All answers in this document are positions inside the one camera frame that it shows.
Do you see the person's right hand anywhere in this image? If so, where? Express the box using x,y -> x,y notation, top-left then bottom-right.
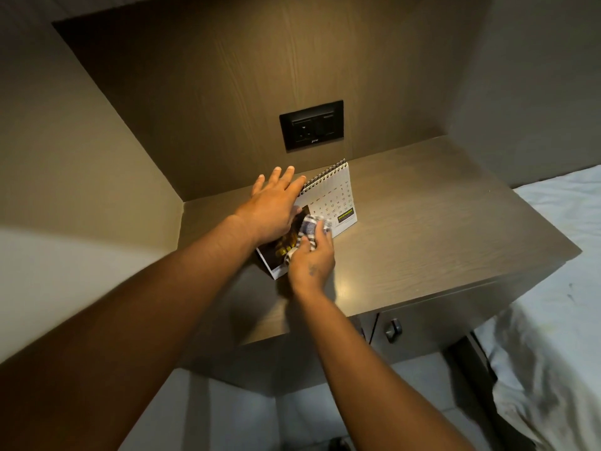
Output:
286,219 -> 337,298

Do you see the person's left hand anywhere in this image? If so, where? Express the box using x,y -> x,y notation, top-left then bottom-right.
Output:
232,165 -> 307,247

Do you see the striped wiping cloth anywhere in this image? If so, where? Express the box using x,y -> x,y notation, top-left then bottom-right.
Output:
287,214 -> 334,264

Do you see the white spiral desk calendar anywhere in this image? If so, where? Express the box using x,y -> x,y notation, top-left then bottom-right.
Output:
255,158 -> 359,281

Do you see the person's left forearm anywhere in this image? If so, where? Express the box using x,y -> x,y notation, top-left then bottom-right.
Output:
0,215 -> 258,451

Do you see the person's right forearm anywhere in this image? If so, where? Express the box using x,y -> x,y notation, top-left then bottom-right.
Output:
290,276 -> 476,451

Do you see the white bed sheet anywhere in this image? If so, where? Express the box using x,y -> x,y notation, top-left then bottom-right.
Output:
471,164 -> 601,451

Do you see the grey headboard panel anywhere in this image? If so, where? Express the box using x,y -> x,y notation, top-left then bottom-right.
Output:
444,0 -> 601,189

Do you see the black wall socket panel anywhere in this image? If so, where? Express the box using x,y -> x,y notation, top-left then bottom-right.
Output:
279,100 -> 345,153

